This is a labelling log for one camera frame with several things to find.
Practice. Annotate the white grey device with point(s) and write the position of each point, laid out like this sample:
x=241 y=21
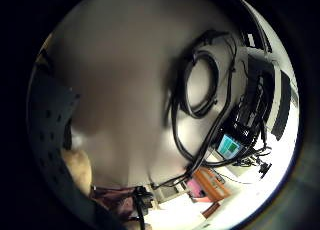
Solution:
x=166 y=192

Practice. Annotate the orange wooden cabinet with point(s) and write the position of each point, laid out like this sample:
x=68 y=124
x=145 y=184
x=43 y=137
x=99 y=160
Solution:
x=213 y=186

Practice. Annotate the black equipment rack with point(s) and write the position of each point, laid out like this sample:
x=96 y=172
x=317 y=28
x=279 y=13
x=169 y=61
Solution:
x=255 y=100

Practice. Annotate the black clamp stand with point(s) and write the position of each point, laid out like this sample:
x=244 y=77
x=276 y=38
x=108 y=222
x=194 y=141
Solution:
x=142 y=200

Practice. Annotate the pink box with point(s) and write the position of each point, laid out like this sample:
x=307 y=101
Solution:
x=195 y=188

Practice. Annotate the small teal display screen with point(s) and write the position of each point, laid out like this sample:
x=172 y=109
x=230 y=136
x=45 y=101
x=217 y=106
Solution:
x=228 y=146

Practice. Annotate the black flat panel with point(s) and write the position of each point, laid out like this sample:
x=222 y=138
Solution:
x=282 y=106

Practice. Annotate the the person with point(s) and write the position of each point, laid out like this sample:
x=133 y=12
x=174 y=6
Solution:
x=50 y=123

